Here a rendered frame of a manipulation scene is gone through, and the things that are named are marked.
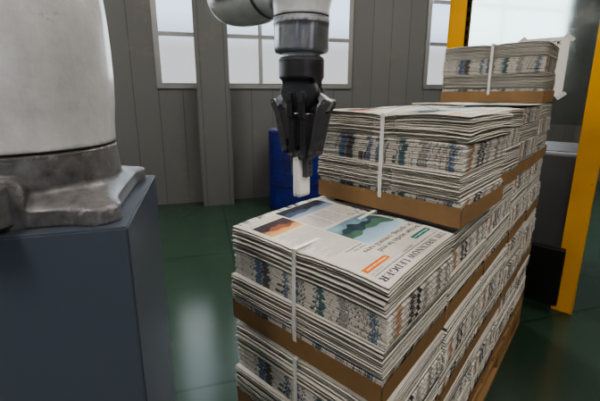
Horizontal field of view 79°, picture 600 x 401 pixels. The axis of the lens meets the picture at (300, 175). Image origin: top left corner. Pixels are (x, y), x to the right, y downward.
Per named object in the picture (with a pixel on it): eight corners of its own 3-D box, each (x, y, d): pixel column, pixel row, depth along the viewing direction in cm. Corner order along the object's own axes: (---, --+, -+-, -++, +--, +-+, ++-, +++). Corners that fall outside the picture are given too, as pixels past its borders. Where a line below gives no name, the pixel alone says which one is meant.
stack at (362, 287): (239, 520, 96) (225, 223, 78) (420, 318, 182) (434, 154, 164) (367, 667, 72) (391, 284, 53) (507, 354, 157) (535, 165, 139)
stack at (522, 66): (420, 319, 182) (443, 46, 153) (442, 294, 204) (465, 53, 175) (506, 355, 157) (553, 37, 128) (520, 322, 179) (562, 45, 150)
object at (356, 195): (317, 194, 98) (317, 178, 97) (375, 177, 118) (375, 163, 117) (367, 206, 88) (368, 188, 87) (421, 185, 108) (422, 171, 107)
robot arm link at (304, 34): (298, 26, 65) (298, 61, 66) (261, 18, 58) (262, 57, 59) (340, 19, 59) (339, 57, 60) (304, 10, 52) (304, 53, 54)
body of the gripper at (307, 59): (336, 55, 60) (334, 112, 62) (296, 58, 65) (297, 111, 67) (306, 52, 54) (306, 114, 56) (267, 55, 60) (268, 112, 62)
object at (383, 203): (367, 206, 88) (368, 188, 87) (421, 185, 108) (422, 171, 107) (389, 212, 84) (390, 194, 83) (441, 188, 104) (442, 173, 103)
